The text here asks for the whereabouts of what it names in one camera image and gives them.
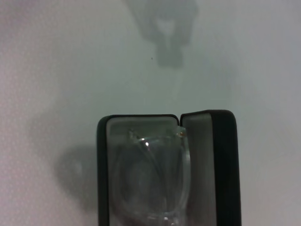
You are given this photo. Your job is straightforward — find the clear transparent glasses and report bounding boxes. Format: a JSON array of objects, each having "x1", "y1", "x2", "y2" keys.
[{"x1": 112, "y1": 126, "x2": 191, "y2": 226}]

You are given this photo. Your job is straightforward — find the black glasses case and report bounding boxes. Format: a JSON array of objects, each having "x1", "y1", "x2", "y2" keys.
[{"x1": 97, "y1": 109, "x2": 242, "y2": 226}]

